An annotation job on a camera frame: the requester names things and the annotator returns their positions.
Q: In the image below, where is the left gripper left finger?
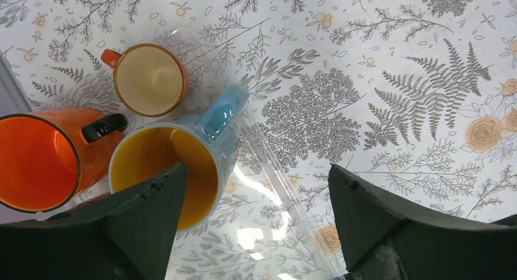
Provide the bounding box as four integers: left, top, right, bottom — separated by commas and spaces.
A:
1, 163, 188, 279

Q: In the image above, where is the large orange mug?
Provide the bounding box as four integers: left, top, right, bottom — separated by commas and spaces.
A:
1, 108, 129, 213

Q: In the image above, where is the floral tablecloth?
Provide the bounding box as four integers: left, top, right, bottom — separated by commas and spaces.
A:
1, 0, 516, 279

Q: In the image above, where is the small orange mug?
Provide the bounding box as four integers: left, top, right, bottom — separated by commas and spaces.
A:
101, 43, 190, 117

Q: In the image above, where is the blue butterfly mug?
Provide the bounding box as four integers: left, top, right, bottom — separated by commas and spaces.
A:
108, 84, 249, 232

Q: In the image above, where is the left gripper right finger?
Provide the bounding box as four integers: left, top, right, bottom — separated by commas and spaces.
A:
328, 164, 516, 279

